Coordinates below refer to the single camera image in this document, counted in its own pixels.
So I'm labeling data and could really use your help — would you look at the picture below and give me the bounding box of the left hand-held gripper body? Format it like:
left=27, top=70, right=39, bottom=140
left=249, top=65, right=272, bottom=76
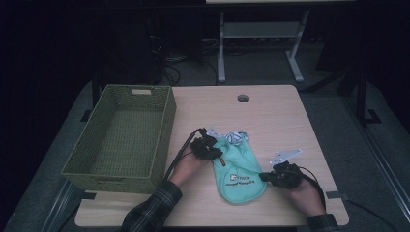
left=190, top=128, right=224, bottom=160

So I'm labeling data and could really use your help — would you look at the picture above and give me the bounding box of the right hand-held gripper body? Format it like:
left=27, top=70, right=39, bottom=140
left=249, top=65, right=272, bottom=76
left=268, top=148, right=305, bottom=189

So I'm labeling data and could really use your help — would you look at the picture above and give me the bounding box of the teal cloth bag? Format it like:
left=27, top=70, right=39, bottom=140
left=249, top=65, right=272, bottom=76
left=211, top=130, right=269, bottom=205

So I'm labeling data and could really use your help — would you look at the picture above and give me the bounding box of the green woven basket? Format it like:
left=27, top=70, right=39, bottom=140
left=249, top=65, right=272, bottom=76
left=61, top=84, right=177, bottom=195

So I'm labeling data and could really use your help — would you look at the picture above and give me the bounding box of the person's left hand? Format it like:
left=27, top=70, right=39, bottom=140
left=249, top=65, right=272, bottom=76
left=168, top=150, right=208, bottom=189

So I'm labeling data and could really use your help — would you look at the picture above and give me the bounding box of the person's right hand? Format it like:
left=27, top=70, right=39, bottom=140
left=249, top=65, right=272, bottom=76
left=287, top=179, right=327, bottom=218

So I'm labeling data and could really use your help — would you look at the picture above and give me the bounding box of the grey tape strip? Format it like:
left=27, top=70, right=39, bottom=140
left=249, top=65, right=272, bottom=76
left=325, top=190, right=350, bottom=201

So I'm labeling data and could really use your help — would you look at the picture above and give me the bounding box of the black metal stand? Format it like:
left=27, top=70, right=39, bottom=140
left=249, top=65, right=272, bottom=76
left=353, top=66, right=383, bottom=128

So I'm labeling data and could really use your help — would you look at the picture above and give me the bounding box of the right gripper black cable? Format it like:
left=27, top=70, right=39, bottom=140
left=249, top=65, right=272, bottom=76
left=298, top=166, right=327, bottom=211

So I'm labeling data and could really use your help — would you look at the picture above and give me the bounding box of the tangle of black cables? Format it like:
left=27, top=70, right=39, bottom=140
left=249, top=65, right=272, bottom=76
left=160, top=52, right=219, bottom=87

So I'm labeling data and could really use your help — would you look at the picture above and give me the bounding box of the thin black floor cable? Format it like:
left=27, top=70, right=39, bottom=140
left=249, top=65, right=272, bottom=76
left=345, top=199, right=393, bottom=232

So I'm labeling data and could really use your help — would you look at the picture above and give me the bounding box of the aluminium rail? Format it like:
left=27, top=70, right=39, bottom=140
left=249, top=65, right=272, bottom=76
left=340, top=95, right=410, bottom=224
left=41, top=179, right=82, bottom=232

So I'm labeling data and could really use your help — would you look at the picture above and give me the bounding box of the white metal-frame table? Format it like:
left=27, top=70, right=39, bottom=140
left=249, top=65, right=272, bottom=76
left=205, top=0, right=356, bottom=84

